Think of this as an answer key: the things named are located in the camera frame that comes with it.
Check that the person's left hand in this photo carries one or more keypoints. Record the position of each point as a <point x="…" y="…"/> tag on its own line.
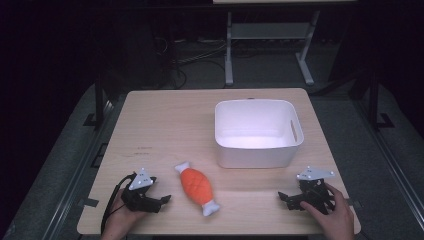
<point x="120" y="218"/>

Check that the orange plush meat toy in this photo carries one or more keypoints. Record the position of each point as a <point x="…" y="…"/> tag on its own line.
<point x="197" y="187"/>

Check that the white plastic bin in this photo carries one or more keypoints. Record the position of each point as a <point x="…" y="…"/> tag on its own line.
<point x="256" y="133"/>

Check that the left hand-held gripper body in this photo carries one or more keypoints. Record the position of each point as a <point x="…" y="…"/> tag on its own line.
<point x="141" y="180"/>

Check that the person's right hand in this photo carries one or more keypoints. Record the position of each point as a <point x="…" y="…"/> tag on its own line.
<point x="333" y="220"/>

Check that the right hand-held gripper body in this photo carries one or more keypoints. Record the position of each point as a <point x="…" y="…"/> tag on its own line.
<point x="315" y="190"/>

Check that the black metal post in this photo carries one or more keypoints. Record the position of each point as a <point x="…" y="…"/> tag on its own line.
<point x="99" y="100"/>
<point x="373" y="100"/>

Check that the aluminium floor rail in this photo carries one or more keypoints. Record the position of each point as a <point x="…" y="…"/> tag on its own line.
<point x="393" y="156"/>
<point x="76" y="173"/>

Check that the white metal table frame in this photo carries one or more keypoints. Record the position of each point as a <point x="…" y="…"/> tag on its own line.
<point x="233" y="31"/>

